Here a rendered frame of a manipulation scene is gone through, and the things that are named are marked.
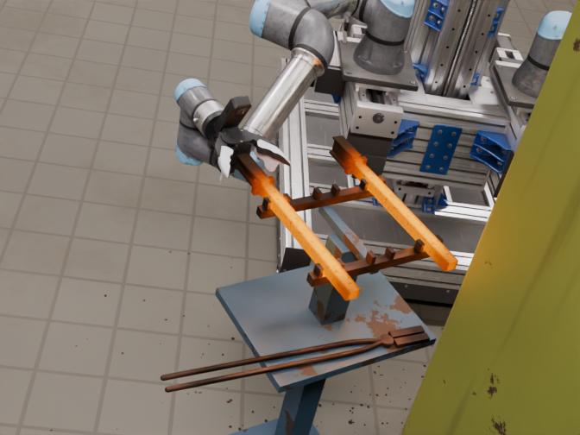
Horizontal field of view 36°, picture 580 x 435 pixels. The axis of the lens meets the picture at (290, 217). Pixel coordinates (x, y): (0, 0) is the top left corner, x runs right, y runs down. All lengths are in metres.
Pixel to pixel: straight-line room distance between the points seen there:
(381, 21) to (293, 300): 0.94
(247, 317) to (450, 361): 0.51
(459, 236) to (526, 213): 1.75
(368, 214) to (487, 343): 1.63
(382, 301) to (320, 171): 1.25
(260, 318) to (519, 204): 0.74
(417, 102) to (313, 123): 0.84
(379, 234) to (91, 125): 1.31
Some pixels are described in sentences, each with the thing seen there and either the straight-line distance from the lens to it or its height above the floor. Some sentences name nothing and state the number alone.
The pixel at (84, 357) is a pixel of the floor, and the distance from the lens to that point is 2.69.
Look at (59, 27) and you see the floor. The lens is 4.35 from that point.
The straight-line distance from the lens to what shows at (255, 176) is 1.83.
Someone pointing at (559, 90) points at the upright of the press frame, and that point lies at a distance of 1.29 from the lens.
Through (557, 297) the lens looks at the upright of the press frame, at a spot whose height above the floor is 1.21.
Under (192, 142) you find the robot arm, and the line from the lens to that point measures 2.06.
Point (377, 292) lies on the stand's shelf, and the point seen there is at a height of 0.67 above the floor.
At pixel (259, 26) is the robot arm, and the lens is 2.24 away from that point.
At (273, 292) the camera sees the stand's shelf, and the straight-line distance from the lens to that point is 1.98.
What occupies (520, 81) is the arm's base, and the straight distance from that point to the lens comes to 2.75.
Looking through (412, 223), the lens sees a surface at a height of 0.94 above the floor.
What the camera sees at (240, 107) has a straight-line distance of 1.86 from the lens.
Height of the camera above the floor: 2.00
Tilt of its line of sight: 37 degrees down
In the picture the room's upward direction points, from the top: 13 degrees clockwise
